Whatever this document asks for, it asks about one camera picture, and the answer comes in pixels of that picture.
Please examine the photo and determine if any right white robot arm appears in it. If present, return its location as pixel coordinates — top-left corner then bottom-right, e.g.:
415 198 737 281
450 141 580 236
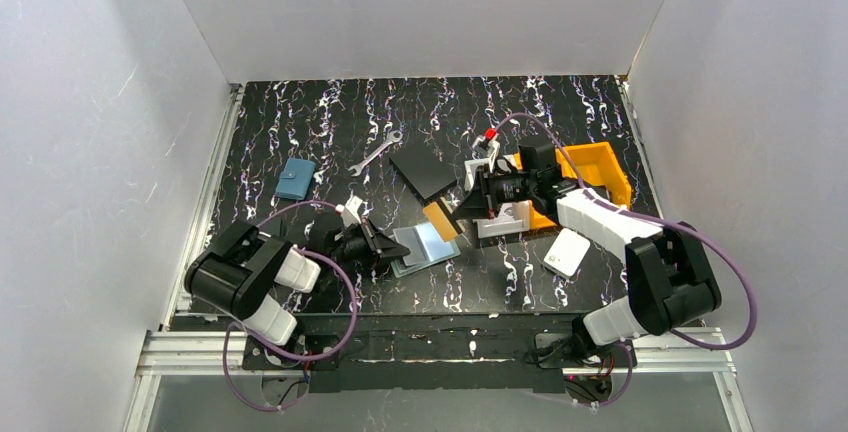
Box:
452 145 722 356

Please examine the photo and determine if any silver wrench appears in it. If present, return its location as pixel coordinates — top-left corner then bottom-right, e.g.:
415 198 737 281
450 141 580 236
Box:
348 130 403 177

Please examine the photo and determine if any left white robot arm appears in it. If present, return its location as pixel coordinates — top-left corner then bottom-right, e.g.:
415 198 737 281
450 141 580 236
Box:
184 215 410 346

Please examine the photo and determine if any black square plate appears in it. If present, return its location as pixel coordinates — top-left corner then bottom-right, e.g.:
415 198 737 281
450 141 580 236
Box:
389 144 458 203

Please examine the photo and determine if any dark grey credit card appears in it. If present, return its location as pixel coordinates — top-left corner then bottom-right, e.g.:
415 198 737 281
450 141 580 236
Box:
394 227 427 267

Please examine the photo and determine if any orange plastic bin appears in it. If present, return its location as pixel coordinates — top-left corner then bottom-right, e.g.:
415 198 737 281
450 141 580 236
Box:
511 153 557 230
556 142 632 209

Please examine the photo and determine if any green card holder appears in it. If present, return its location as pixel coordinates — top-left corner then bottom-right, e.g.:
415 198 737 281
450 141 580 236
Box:
390 222 460 278

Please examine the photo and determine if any white plastic bin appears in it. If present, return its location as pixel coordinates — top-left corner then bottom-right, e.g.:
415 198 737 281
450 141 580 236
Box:
463 159 531 239

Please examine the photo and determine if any black card in bin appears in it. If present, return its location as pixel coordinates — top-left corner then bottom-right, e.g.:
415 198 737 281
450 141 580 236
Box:
583 183 610 201

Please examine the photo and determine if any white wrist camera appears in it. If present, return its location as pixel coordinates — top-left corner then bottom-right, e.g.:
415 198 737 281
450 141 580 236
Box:
335 195 364 227
472 128 500 174

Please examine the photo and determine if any blue card wallet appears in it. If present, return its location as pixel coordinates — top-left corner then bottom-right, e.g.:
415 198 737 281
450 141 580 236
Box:
274 157 316 200

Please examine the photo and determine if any black flat notebook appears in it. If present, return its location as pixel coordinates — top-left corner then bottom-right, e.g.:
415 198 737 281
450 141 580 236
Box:
234 217 288 237

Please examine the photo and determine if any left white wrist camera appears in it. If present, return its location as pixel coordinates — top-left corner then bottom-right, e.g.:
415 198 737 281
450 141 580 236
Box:
335 195 364 227

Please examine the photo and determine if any white square box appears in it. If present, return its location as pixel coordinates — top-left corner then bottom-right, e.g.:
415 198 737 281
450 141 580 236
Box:
543 228 591 278

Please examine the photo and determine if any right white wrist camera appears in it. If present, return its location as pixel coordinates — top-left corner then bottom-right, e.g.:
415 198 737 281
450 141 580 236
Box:
472 128 500 174

